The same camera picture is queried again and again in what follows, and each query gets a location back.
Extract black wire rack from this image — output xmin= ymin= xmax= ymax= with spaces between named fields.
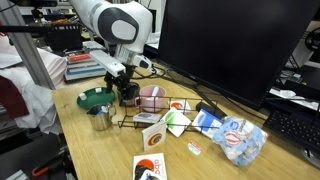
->
xmin=117 ymin=95 xmax=219 ymax=132

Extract round steel container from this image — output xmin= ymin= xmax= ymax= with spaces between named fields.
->
xmin=117 ymin=81 xmax=141 ymax=108

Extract white papers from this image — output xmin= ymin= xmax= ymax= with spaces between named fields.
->
xmin=269 ymin=87 xmax=320 ymax=112

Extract grey round base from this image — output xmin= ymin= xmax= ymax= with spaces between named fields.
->
xmin=300 ymin=147 xmax=320 ymax=169

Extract pink cup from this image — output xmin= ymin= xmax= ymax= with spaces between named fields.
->
xmin=134 ymin=84 xmax=167 ymax=114

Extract white card with green print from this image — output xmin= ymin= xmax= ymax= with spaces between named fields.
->
xmin=160 ymin=106 xmax=193 ymax=138

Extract dark red cloth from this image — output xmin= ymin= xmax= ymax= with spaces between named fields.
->
xmin=0 ymin=74 xmax=30 ymax=120

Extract green plate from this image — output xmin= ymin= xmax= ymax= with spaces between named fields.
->
xmin=76 ymin=86 xmax=116 ymax=111

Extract blue and white packet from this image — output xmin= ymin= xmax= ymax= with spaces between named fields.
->
xmin=190 ymin=108 xmax=224 ymax=140

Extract orange handled tool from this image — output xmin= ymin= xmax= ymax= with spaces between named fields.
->
xmin=30 ymin=155 xmax=66 ymax=178

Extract blue white stick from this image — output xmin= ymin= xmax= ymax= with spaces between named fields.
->
xmin=95 ymin=104 xmax=110 ymax=117

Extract small white tube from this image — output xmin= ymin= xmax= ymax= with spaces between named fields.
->
xmin=150 ymin=85 xmax=161 ymax=98

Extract white cloth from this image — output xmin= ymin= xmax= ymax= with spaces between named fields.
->
xmin=0 ymin=33 xmax=69 ymax=135

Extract black horizontal rail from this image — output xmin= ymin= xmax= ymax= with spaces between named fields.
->
xmin=0 ymin=24 xmax=81 ymax=34

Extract aluminium frame post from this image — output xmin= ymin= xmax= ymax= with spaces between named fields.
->
xmin=0 ymin=0 xmax=57 ymax=91

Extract clear bag of blue-white packets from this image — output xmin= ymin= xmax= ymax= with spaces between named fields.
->
xmin=212 ymin=115 xmax=269 ymax=168

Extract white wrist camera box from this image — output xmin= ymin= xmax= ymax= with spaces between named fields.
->
xmin=89 ymin=49 xmax=127 ymax=78

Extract stack of books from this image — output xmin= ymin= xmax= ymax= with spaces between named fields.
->
xmin=64 ymin=49 xmax=109 ymax=83

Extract black monitor cable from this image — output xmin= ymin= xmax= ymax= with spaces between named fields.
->
xmin=133 ymin=64 xmax=201 ymax=89

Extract black monitor stand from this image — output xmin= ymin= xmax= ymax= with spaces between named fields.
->
xmin=156 ymin=59 xmax=234 ymax=116

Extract silver pitcher cup with handle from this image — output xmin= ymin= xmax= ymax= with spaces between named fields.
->
xmin=85 ymin=102 xmax=118 ymax=132

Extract white booklet with blue circle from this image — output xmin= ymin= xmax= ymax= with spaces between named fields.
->
xmin=132 ymin=112 xmax=163 ymax=125

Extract black cable coil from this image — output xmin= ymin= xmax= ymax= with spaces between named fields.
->
xmin=304 ymin=27 xmax=320 ymax=52

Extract black power brick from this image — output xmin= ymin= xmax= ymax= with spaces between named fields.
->
xmin=195 ymin=101 xmax=228 ymax=120

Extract small red green sticker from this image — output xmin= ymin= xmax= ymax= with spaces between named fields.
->
xmin=187 ymin=140 xmax=204 ymax=157

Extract white card with orange print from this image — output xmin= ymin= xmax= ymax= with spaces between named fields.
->
xmin=169 ymin=98 xmax=193 ymax=114

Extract black keyboard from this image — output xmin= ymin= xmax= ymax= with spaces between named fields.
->
xmin=263 ymin=109 xmax=320 ymax=155

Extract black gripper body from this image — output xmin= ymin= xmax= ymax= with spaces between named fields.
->
xmin=113 ymin=64 xmax=137 ymax=87

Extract white card orange blue circle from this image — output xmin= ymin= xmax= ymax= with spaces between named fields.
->
xmin=138 ymin=169 xmax=163 ymax=180

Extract red marker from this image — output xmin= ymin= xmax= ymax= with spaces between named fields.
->
xmin=67 ymin=53 xmax=92 ymax=63

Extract large black monitor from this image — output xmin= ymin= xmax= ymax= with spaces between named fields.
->
xmin=157 ymin=0 xmax=320 ymax=112

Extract black crate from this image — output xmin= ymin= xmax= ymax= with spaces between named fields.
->
xmin=44 ymin=22 xmax=84 ymax=54

